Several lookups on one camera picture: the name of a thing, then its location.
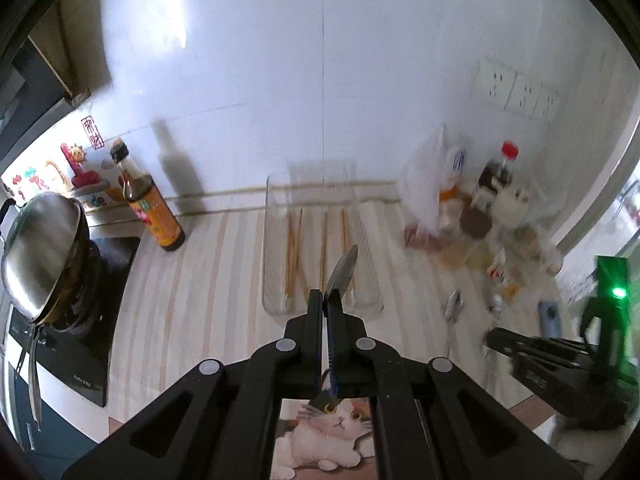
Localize black gas stove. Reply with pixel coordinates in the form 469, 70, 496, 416
7, 236, 142, 409

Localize small orange white card box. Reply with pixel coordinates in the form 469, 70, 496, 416
487, 254, 524, 304

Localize small pink packet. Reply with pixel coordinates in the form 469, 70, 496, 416
404, 224, 442, 254

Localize jar with brown lid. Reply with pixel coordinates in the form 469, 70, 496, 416
439, 207, 494, 269

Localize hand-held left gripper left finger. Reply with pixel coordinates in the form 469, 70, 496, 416
60, 288, 326, 480

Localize row of wooden chopsticks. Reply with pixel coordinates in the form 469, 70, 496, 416
283, 208, 359, 302

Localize frosted window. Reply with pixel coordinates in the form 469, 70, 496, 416
564, 119, 640, 313

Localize colourful cartoon wall stickers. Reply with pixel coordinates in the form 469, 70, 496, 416
0, 142, 132, 217

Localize wok with long handle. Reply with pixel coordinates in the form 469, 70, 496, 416
0, 199, 102, 432

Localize red seal wall sticker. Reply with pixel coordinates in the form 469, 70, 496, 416
80, 115, 104, 149

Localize white wall socket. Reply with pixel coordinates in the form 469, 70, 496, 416
533, 87, 561, 122
474, 58, 519, 111
505, 73, 546, 117

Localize plastic bag with white packet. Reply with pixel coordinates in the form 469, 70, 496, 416
397, 123, 474, 252

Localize dark bottle with red cap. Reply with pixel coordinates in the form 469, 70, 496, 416
477, 140, 520, 197

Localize large steel spoon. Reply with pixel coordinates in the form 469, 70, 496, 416
309, 244, 360, 407

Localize clear plastic container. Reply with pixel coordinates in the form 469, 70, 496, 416
262, 159, 385, 317

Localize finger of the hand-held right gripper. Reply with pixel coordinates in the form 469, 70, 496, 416
500, 346, 593, 368
482, 327, 593, 351

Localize clear crumpled plastic bag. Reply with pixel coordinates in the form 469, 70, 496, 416
509, 179, 567, 277

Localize dark sauce bottle yellow label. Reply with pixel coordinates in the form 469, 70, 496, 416
109, 138, 186, 254

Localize blue smartphone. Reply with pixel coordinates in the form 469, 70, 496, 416
538, 299, 564, 339

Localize black range hood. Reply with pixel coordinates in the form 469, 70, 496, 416
0, 30, 92, 128

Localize striped cat print table mat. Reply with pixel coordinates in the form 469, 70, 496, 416
107, 194, 593, 480

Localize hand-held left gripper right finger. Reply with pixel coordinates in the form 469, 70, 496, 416
326, 291, 587, 480

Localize blue kitchen cabinet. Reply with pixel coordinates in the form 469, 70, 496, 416
9, 374, 102, 467

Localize steel wok lid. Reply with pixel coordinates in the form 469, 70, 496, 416
0, 192, 90, 324

